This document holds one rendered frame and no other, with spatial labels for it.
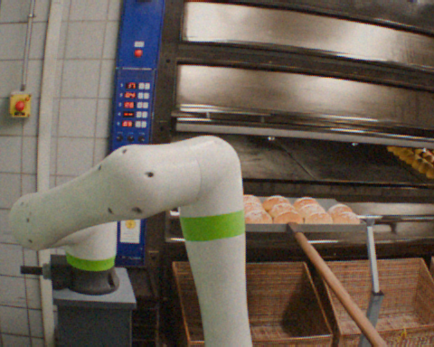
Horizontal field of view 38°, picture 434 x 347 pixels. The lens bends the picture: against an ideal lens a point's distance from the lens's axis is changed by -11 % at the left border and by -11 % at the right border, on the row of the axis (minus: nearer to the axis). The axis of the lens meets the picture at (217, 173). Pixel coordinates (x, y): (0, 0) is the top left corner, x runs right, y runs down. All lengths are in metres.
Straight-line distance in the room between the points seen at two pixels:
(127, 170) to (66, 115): 1.49
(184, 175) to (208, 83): 1.46
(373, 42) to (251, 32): 0.53
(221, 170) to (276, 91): 1.46
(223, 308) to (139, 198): 0.28
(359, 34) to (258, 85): 0.49
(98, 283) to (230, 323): 0.43
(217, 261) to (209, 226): 0.07
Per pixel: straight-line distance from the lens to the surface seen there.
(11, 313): 2.92
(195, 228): 1.24
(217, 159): 1.22
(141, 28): 2.52
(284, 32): 2.63
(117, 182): 1.12
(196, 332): 2.74
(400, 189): 2.95
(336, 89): 2.74
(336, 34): 2.71
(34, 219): 1.40
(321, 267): 1.88
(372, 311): 2.40
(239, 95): 2.62
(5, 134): 2.63
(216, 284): 1.26
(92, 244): 1.56
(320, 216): 2.25
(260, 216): 2.19
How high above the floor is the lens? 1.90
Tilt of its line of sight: 15 degrees down
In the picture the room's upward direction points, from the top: 5 degrees clockwise
